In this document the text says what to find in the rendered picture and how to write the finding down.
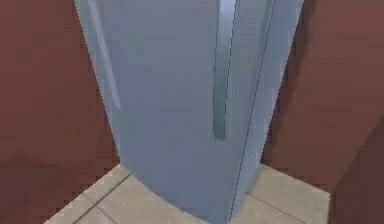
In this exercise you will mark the grey blue fridge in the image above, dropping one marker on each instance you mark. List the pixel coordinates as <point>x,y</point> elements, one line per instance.
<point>166,100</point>

